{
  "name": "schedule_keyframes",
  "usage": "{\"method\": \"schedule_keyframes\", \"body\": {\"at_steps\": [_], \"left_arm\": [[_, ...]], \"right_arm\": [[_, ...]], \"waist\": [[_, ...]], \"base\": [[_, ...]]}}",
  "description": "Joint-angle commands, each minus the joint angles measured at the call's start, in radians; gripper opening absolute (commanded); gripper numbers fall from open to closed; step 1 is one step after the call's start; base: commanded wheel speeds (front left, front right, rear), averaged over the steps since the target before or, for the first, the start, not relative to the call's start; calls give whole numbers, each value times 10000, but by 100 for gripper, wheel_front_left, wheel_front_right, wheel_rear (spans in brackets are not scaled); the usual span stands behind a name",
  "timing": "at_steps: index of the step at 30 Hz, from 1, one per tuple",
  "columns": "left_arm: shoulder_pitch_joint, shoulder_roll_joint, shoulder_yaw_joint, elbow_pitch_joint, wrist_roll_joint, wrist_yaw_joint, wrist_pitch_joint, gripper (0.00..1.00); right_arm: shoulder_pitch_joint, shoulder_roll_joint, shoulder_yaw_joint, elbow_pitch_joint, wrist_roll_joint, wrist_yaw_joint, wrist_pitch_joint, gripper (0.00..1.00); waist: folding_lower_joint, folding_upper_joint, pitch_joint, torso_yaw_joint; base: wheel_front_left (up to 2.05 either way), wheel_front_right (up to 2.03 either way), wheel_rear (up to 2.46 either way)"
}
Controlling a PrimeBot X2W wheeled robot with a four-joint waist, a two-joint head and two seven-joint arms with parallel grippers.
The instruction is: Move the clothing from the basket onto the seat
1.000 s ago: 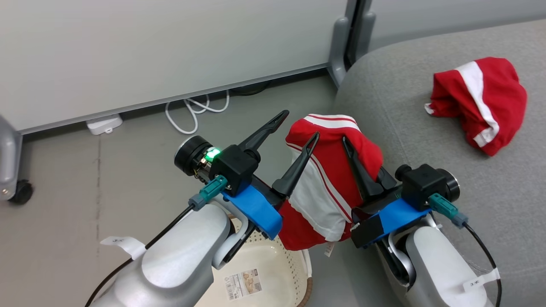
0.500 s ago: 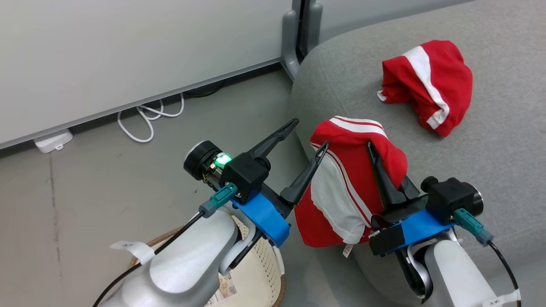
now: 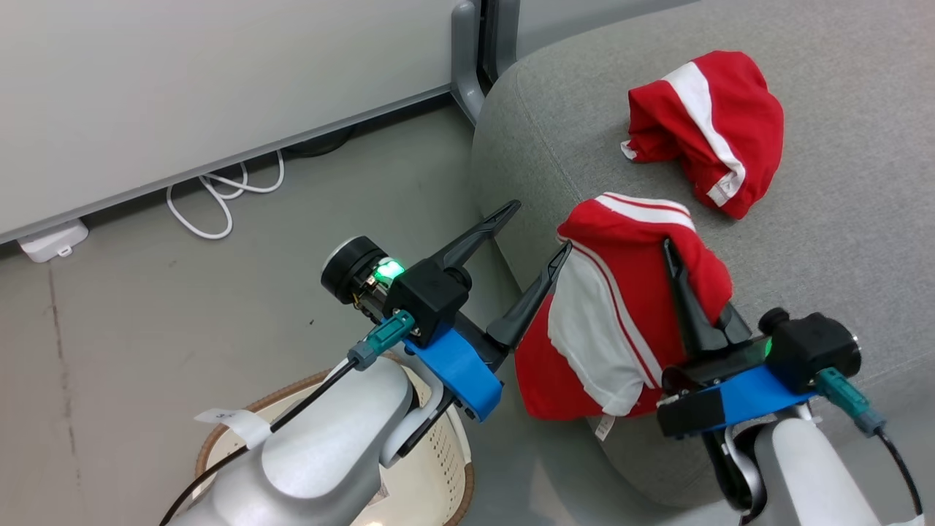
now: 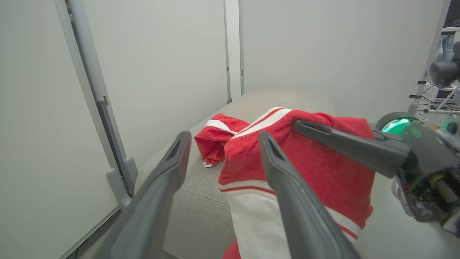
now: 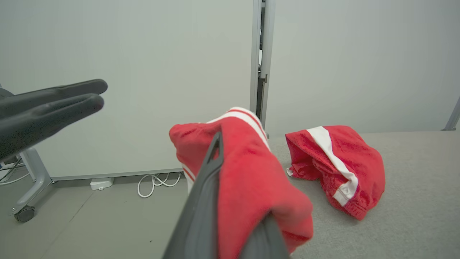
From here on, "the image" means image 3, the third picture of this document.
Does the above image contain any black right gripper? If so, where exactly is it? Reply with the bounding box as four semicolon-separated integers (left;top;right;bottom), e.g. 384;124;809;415
661;237;863;395

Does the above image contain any white looped floor cable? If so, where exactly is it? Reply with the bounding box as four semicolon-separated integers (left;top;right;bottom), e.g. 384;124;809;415
167;150;286;240

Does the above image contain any teal left cable connector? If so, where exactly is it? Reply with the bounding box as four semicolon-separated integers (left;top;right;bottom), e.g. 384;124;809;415
347;309;416;372

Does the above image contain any teal right cable connector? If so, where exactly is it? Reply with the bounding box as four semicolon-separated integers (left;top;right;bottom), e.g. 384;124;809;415
814;367;887;437

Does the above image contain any grey fabric sofa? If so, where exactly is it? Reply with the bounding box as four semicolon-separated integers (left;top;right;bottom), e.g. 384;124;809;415
470;0;935;526

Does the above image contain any narrow white partition panel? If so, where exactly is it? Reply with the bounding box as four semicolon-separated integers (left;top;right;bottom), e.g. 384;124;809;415
515;0;695;39

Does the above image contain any large white partition panel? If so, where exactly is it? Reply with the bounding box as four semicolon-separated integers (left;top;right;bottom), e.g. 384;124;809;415
0;0;483;245

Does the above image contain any white perforated laundry basket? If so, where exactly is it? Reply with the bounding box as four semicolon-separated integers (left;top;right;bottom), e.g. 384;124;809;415
194;354;476;526

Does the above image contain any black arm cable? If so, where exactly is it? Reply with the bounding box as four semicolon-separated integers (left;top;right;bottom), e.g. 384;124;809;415
159;358;359;526
877;431;923;521

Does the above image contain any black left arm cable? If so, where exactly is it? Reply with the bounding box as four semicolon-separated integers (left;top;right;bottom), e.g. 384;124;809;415
159;358;359;526

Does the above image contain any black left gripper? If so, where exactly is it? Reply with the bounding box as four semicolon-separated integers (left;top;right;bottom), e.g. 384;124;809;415
320;199;573;351

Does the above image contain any teal cable connector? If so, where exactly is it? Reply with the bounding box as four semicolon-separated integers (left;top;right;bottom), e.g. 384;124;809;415
814;367;887;437
347;309;416;372

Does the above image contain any grey upright partition foot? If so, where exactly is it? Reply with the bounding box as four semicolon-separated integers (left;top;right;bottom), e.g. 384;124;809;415
451;0;486;125
498;0;522;80

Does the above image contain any red white-striped shirt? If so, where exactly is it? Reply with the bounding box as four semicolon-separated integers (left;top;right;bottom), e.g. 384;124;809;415
514;191;733;443
621;50;786;220

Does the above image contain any black floor cable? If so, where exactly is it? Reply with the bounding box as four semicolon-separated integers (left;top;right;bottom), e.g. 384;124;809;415
283;126;356;159

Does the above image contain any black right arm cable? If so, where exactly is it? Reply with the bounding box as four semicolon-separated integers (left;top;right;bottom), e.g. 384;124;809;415
877;431;923;521

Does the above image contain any white paper cable label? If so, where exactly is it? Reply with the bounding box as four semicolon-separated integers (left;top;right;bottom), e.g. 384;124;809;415
194;408;272;450

